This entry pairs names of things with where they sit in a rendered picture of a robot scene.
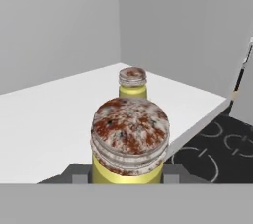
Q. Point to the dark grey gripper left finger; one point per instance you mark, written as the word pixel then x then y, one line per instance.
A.
pixel 77 172

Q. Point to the black hob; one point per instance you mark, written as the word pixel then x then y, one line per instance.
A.
pixel 217 149

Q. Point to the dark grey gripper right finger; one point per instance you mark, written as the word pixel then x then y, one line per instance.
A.
pixel 174 172

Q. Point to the yellow bottle with speckled cap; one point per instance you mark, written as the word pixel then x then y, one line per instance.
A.
pixel 130 139
pixel 132 83

